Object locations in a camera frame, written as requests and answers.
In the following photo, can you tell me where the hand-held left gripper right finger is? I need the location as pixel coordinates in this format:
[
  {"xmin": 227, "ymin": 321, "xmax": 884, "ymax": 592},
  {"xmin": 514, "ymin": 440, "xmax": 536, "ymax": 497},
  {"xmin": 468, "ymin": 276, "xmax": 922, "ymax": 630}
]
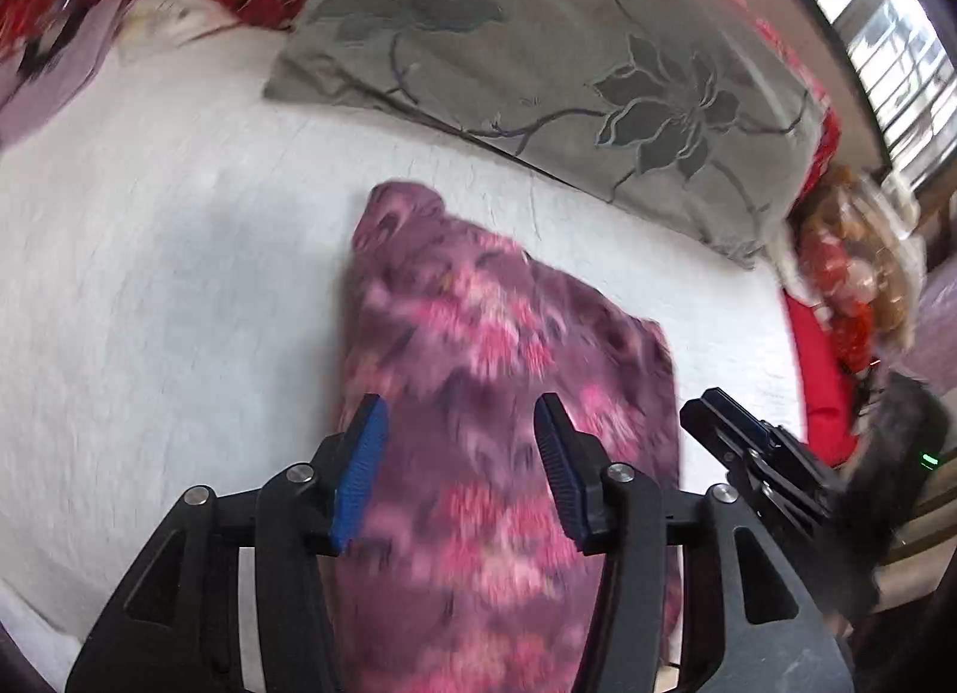
[{"xmin": 533, "ymin": 392, "xmax": 857, "ymax": 693}]

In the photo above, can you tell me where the grey floral pillow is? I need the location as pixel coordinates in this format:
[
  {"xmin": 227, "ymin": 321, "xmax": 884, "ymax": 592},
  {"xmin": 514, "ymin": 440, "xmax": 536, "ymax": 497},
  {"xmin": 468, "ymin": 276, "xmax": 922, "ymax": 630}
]
[{"xmin": 261, "ymin": 0, "xmax": 831, "ymax": 270}]

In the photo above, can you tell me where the clear bag of items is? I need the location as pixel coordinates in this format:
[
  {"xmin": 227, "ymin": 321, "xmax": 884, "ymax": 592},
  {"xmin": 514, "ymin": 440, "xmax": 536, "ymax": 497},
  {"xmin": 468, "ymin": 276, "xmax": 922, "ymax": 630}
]
[{"xmin": 778, "ymin": 166, "xmax": 928, "ymax": 374}]

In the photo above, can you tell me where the plain red cloth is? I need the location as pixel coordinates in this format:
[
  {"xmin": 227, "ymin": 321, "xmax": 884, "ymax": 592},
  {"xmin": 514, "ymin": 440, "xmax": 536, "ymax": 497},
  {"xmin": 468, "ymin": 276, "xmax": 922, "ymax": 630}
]
[{"xmin": 781, "ymin": 289, "xmax": 861, "ymax": 466}]

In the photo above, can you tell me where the window with grille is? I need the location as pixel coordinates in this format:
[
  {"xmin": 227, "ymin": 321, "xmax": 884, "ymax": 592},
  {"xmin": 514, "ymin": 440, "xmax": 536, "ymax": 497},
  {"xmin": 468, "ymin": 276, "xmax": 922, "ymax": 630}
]
[{"xmin": 748, "ymin": 0, "xmax": 957, "ymax": 175}]

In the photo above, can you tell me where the lavender cloth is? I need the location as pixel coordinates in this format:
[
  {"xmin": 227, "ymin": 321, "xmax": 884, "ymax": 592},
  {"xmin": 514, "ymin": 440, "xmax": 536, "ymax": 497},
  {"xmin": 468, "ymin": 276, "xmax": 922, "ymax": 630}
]
[{"xmin": 0, "ymin": 0, "xmax": 132, "ymax": 145}]

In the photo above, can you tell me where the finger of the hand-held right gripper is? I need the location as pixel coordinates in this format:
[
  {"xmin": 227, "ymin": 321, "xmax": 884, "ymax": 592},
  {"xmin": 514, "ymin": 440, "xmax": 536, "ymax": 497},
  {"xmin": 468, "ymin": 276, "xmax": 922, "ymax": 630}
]
[
  {"xmin": 719, "ymin": 442, "xmax": 837, "ymax": 541},
  {"xmin": 679, "ymin": 386, "xmax": 833, "ymax": 494}
]

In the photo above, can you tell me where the white bed sheet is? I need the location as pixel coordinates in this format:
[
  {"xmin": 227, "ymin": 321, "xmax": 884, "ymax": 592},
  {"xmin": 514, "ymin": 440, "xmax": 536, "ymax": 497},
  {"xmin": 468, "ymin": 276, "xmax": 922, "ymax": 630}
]
[{"xmin": 0, "ymin": 20, "xmax": 809, "ymax": 664}]

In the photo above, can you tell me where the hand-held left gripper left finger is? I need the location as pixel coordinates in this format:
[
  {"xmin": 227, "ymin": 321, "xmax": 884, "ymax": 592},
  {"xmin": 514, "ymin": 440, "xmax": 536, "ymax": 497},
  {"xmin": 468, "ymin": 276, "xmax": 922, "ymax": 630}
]
[{"xmin": 66, "ymin": 394, "xmax": 390, "ymax": 693}]

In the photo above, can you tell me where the pink floral small shirt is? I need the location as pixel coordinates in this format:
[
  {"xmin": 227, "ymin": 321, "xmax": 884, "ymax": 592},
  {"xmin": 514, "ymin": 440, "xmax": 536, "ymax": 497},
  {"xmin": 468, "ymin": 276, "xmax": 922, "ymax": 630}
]
[{"xmin": 333, "ymin": 181, "xmax": 685, "ymax": 693}]

